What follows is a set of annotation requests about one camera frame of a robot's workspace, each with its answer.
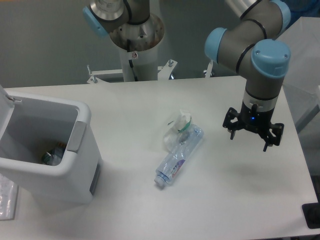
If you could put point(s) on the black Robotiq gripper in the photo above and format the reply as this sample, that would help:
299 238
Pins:
258 122

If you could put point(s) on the white plastic wrapper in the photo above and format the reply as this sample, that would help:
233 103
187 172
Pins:
178 122

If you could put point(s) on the clear crushed plastic bottle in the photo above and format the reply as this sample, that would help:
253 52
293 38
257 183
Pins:
183 146

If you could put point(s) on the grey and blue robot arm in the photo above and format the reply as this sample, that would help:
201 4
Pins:
250 50

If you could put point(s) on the white open trash can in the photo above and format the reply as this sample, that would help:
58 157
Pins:
32 124

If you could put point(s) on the white covered side table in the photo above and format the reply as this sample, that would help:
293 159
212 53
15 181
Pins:
302 81

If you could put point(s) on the black device at table edge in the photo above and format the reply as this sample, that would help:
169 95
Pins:
311 212

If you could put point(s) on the blue object in corner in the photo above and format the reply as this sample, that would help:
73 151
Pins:
304 8

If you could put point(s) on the clear plastic sheet on left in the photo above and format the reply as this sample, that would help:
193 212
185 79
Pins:
8 198

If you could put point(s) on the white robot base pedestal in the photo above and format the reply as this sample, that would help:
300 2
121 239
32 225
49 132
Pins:
139 43

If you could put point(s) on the white metal base frame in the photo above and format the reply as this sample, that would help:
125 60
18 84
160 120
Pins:
134 73

